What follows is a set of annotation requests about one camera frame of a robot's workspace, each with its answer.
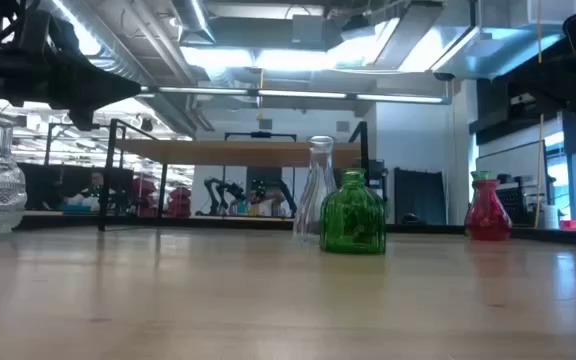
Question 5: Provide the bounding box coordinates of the black pegboard rack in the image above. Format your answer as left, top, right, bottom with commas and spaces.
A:
496, 173, 532, 226

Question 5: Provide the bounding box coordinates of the wooden shelf with black frame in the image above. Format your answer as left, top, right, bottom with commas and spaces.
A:
98, 118, 373, 234

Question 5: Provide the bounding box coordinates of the squat green glass vase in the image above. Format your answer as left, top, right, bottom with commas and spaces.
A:
319, 168, 387, 255

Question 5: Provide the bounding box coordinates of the slim clear glass vase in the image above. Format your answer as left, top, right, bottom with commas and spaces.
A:
292, 134, 339, 246

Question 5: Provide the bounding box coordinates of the dark grey curtain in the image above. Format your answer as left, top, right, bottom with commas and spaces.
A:
393, 167, 448, 225

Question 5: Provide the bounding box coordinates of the red glass vase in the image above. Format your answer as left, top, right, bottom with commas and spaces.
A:
464, 178, 513, 242

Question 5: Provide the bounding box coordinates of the dark partition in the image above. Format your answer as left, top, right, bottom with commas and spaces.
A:
17, 162, 134, 211

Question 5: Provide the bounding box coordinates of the white cup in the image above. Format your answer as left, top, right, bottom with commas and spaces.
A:
542, 203, 561, 230

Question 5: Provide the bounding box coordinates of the black aluminium table frame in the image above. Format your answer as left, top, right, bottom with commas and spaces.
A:
12, 214, 576, 249

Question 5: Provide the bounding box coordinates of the magenta chair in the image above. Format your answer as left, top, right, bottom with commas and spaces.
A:
131, 177, 158, 217
167, 185, 193, 218

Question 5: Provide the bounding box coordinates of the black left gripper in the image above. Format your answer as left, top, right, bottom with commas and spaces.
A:
0, 7, 142, 132

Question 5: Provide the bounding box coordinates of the long ceiling light bar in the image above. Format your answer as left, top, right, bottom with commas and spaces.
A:
140, 85, 447, 105

